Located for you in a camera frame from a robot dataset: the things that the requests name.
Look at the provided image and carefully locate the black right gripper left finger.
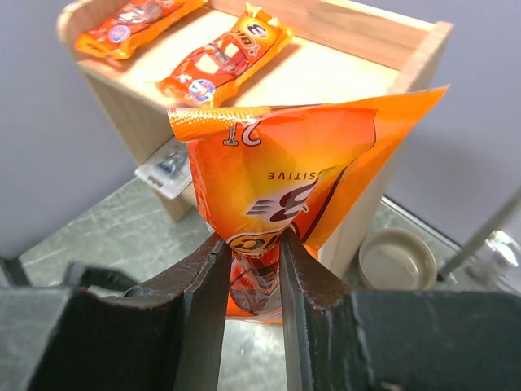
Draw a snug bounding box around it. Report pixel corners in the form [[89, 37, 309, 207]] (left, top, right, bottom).
[[0, 232, 234, 391]]

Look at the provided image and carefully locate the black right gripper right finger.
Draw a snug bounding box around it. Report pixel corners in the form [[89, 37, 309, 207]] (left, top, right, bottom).
[[279, 230, 520, 390]]

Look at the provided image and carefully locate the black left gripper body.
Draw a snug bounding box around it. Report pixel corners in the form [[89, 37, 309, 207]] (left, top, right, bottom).
[[64, 261, 138, 292]]

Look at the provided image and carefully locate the blue blister razor pack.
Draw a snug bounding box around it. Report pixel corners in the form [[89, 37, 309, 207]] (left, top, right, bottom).
[[134, 138, 191, 200]]

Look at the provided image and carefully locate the orange razor pack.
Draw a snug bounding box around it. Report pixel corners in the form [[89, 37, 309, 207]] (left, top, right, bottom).
[[74, 0, 207, 60], [155, 2, 296, 107], [167, 87, 447, 323]]

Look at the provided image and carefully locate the wooden two-tier shelf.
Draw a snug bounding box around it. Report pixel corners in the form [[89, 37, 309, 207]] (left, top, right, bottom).
[[56, 0, 455, 278]]

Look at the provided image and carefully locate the grey ceramic bowl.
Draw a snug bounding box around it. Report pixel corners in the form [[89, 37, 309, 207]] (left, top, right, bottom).
[[357, 227, 437, 291]]

